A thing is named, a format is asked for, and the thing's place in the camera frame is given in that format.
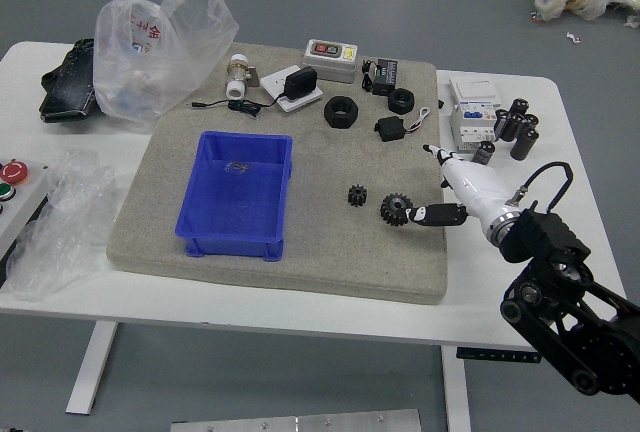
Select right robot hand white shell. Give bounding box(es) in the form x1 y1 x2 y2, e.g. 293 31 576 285
405 143 521 229

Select big black gear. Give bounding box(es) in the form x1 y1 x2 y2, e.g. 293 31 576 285
379 192 414 227

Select small black gear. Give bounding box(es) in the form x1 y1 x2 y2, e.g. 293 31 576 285
347 184 372 210

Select blue plastic bin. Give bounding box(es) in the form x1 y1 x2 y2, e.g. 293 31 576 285
174 130 295 259

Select small black hex nut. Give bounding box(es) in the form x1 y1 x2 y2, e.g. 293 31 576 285
388 88 417 114

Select big black hex nut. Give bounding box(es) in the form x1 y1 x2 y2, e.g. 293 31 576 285
323 94 359 130

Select grey control box with buttons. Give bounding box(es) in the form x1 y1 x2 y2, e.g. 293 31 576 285
0 157 52 259

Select white circuit breaker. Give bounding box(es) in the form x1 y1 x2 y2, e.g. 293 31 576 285
447 76 502 155

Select grey-brown foam mat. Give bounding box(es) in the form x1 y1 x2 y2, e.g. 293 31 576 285
105 41 449 306

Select black table control panel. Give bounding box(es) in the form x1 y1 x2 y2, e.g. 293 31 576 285
456 347 542 365

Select white table leg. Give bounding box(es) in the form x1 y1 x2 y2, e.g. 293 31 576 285
65 321 119 415
440 345 472 432

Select brass valve with white fittings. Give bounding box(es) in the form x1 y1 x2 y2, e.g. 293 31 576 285
224 53 262 101

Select silver metal plate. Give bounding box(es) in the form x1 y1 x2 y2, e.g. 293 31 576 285
169 408 423 432

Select white plastic bag red print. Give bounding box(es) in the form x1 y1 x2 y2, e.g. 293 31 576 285
93 0 241 134

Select clear crumpled plastic bag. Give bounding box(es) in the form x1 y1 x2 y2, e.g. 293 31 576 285
4 148 122 302

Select black pouch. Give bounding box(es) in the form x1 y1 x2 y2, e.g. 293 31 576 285
38 37 100 125

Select black module with red-white wires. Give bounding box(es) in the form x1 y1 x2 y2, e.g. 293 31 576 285
373 107 433 144

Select black labelled device with cable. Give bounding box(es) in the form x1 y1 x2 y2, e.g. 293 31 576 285
360 57 399 96

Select grey switch box two buttons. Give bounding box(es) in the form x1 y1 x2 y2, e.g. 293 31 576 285
302 38 359 85

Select black power adapter with cord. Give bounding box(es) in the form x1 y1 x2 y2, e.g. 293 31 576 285
190 66 319 117

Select white wall socket plate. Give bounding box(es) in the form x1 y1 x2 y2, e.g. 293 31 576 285
260 65 325 114

